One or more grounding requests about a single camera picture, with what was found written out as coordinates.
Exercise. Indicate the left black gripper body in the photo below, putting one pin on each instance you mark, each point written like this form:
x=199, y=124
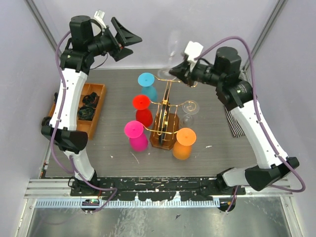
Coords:
x=108, y=43

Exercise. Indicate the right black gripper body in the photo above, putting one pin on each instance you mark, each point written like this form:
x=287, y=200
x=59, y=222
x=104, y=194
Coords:
x=202, y=73

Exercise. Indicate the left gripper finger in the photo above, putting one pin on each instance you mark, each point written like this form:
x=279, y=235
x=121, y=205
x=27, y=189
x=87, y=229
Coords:
x=122, y=54
x=124, y=36

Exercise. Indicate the clear wine glass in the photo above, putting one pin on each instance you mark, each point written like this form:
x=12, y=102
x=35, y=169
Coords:
x=190, y=108
x=172, y=47

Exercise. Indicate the blue plastic wine glass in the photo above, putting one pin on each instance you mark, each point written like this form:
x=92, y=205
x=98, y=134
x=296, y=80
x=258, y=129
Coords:
x=146, y=81

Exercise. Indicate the red plastic wine glass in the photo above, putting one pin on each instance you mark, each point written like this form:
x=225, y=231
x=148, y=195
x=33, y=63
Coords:
x=141, y=103

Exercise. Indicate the striped cloth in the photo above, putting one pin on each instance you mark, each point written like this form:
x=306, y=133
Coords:
x=235, y=127

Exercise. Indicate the wooden compartment tray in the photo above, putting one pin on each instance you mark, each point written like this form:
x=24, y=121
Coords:
x=90, y=126

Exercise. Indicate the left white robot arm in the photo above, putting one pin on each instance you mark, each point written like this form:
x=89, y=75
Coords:
x=89, y=38

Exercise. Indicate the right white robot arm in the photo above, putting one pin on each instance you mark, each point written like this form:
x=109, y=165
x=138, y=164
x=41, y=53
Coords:
x=273, y=163

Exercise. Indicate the orange plastic wine glass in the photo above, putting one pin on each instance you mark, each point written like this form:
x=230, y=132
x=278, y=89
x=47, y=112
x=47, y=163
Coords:
x=185, y=138

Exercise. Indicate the pink plastic wine glass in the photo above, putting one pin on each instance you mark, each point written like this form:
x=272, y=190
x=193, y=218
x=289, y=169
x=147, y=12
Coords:
x=134, y=130

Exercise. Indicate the black rolled sock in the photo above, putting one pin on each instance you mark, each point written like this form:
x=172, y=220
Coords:
x=46, y=121
x=91, y=99

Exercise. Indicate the dark patterned rolled sock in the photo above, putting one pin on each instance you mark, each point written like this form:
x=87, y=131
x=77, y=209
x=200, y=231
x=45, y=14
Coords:
x=86, y=113

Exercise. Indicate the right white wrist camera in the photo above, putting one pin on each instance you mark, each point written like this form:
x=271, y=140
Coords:
x=192, y=51

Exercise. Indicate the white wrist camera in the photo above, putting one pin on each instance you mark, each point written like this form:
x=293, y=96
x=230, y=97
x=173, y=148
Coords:
x=99, y=18
x=192, y=51

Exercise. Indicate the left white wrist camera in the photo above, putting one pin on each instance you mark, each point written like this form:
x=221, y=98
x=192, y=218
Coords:
x=99, y=18

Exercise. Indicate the gold wire glass rack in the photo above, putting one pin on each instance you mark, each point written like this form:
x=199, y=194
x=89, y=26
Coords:
x=167, y=120

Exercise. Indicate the black mounting base plate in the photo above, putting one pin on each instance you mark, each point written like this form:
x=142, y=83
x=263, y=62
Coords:
x=152, y=188

